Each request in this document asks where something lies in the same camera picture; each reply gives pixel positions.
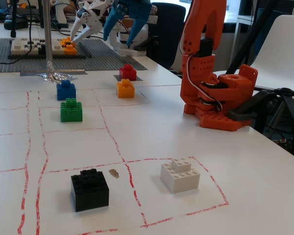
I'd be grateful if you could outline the white printed handle part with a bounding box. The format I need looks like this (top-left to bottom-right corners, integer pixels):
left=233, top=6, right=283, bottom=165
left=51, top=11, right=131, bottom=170
left=51, top=0, right=72, bottom=24

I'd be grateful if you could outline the white brick block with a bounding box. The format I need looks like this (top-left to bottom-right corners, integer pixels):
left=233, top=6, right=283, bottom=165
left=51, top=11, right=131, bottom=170
left=160, top=157, right=201, bottom=194

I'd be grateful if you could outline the green brick block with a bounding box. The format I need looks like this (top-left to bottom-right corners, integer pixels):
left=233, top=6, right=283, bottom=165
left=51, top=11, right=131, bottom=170
left=60, top=97, right=84, bottom=123

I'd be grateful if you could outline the white black orange brick mosaic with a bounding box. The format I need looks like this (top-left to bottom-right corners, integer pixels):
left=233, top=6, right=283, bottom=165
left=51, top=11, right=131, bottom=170
left=8, top=36, right=87, bottom=59

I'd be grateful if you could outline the black table clamp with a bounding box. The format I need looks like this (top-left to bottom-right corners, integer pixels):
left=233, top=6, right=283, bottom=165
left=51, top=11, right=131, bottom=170
left=226, top=87, right=294, bottom=122

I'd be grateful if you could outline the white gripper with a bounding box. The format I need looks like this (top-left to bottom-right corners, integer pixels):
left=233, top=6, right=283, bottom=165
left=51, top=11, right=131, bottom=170
left=70, top=0, right=153, bottom=47

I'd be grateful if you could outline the crumpled aluminium foil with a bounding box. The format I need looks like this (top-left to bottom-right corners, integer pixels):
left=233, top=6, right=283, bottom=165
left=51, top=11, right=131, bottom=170
left=40, top=70, right=78, bottom=83

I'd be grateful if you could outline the white plastic chair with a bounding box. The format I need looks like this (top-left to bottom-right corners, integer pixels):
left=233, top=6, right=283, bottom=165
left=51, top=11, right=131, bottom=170
left=253, top=14, right=294, bottom=99

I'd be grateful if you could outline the red brick block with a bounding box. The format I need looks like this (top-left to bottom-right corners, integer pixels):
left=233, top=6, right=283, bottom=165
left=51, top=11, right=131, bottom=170
left=119, top=64, right=138, bottom=81

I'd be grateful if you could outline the metal pole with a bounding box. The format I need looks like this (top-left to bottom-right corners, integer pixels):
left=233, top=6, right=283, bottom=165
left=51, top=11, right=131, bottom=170
left=42, top=0, right=54, bottom=75

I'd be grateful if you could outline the black camera tripod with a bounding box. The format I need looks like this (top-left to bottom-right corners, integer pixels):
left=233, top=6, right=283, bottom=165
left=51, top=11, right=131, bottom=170
left=225, top=0, right=294, bottom=157

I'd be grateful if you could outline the grey studded baseplate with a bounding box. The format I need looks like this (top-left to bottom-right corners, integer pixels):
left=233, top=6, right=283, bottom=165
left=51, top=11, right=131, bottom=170
left=0, top=37, right=148, bottom=73

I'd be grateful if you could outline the black brick block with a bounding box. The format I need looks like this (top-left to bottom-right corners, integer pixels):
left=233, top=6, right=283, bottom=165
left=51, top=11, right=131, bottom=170
left=71, top=168, right=110, bottom=213

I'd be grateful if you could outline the yellow orange brick block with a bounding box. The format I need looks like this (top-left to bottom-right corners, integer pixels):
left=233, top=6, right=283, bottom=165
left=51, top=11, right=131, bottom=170
left=116, top=78, right=136, bottom=99

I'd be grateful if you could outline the thin arm servo cable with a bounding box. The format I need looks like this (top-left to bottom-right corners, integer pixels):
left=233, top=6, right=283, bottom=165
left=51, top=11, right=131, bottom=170
left=180, top=31, right=224, bottom=114

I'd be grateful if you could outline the black office chair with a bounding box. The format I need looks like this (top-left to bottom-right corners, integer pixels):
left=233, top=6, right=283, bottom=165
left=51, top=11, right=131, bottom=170
left=147, top=1, right=187, bottom=72

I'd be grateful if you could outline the blue brick block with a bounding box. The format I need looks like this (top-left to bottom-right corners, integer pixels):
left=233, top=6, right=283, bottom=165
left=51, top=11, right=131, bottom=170
left=56, top=79, right=77, bottom=101

